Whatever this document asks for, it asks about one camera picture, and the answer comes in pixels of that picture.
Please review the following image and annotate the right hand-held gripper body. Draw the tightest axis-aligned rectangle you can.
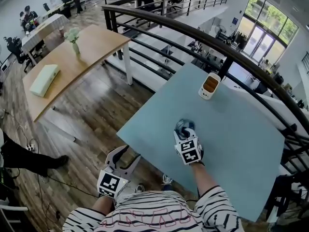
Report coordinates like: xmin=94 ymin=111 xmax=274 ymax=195
xmin=173 ymin=136 xmax=204 ymax=166

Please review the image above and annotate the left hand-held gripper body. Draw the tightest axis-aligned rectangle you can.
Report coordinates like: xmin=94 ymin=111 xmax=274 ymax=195
xmin=97 ymin=166 xmax=129 ymax=200

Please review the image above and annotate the person's left forearm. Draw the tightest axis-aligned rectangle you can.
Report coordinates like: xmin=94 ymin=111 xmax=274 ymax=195
xmin=91 ymin=194 xmax=117 ymax=217

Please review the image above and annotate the person's right forearm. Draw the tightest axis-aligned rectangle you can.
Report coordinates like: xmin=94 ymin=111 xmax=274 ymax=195
xmin=191 ymin=161 xmax=219 ymax=198

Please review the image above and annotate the white cup with brown sticks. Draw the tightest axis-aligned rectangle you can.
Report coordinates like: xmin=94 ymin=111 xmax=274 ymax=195
xmin=197 ymin=72 xmax=222 ymax=101

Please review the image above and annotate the striped shirt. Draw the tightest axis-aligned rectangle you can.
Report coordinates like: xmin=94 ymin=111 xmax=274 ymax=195
xmin=62 ymin=186 xmax=245 ymax=232

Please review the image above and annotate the wooden table with white legs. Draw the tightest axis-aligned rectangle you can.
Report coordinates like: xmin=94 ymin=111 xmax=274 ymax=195
xmin=22 ymin=24 xmax=134 ymax=123

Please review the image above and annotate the dark metal railing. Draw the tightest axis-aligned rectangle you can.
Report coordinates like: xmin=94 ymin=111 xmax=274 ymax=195
xmin=101 ymin=0 xmax=309 ymax=176

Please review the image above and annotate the pale green rectangular box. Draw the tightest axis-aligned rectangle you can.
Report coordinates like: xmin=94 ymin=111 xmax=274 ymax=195
xmin=29 ymin=64 xmax=61 ymax=98

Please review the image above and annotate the black standing fan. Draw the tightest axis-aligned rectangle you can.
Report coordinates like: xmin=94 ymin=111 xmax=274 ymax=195
xmin=215 ymin=24 xmax=227 ymax=40

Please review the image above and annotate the glass entrance door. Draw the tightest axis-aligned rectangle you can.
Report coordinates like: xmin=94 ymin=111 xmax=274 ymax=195
xmin=242 ymin=24 xmax=277 ymax=63

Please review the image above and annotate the white vase with white flowers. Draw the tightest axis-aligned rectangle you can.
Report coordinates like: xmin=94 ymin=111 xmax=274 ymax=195
xmin=63 ymin=27 xmax=81 ymax=56

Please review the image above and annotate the table with white cloth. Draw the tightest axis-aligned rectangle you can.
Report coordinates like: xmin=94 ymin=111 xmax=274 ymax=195
xmin=21 ymin=13 xmax=71 ymax=66

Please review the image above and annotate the black office chair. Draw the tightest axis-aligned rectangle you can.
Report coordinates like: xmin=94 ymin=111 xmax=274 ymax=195
xmin=3 ymin=36 xmax=35 ymax=73

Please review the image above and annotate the black floor cable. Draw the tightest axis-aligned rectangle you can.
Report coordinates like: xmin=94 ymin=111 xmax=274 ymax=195
xmin=36 ymin=174 xmax=98 ymax=200

